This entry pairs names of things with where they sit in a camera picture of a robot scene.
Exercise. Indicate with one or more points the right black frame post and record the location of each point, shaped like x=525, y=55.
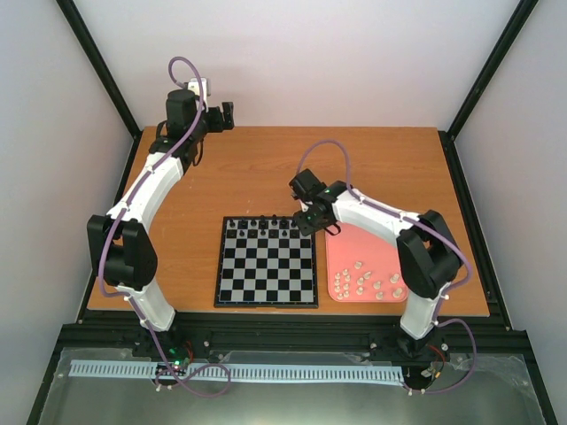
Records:
x=499, y=51

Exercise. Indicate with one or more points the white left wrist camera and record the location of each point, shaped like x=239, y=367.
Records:
x=200, y=88

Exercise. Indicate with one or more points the left black frame post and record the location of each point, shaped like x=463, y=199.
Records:
x=82, y=34

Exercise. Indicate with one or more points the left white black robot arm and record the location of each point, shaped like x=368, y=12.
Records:
x=120, y=247

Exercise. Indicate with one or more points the pink plastic tray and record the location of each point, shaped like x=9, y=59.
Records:
x=376, y=255

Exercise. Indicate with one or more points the light blue slotted cable duct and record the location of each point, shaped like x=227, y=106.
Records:
x=239, y=373

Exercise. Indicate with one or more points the black white chess board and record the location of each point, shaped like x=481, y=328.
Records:
x=266, y=271

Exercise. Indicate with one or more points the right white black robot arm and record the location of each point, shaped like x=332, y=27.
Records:
x=429, y=257

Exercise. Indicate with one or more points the black aluminium frame base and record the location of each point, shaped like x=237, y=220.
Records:
x=208, y=335

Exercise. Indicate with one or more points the black frame post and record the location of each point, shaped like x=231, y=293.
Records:
x=82, y=34
x=499, y=51

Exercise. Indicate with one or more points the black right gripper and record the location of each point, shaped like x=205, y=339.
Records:
x=307, y=229

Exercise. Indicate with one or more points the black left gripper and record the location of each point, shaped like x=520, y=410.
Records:
x=229, y=116

